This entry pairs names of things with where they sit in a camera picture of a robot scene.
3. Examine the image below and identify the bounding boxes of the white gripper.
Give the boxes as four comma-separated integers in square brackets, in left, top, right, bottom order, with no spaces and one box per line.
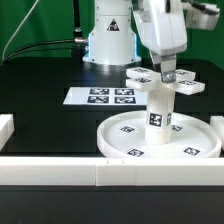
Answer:
[133,0,187,83]

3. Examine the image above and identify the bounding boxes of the white cross-shaped table base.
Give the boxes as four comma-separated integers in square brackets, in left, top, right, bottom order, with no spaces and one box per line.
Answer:
[126,67,205,95]

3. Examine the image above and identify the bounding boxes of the white round table top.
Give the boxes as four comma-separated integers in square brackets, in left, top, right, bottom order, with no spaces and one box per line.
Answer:
[97,111,222,158]

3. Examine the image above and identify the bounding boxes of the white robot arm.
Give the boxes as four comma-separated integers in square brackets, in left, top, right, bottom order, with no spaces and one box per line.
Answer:
[83,0,220,83]

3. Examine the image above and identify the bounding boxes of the white right barrier block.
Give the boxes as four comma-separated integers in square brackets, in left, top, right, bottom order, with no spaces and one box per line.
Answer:
[210,116,224,151]

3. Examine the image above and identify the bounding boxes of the white barrier block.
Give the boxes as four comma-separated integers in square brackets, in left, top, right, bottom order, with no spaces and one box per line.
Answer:
[0,114,14,151]
[210,116,224,151]

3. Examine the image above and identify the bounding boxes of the white marker sheet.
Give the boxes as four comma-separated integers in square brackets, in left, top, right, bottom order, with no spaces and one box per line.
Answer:
[63,87,147,106]

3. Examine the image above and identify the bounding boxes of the white left barrier block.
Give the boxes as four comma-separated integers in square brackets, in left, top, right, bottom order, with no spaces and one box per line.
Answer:
[0,114,14,151]

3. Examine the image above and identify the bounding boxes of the black vertical cable connector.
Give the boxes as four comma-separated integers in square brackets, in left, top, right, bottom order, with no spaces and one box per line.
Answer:
[71,0,83,61]

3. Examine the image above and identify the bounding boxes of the black cable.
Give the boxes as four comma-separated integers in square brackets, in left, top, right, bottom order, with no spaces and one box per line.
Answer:
[0,39,88,66]

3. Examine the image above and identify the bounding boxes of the grey cable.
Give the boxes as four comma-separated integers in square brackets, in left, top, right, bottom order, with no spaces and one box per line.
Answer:
[1,0,40,62]

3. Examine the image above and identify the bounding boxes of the white front barrier wall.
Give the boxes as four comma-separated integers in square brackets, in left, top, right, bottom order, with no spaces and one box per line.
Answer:
[0,156,224,186]

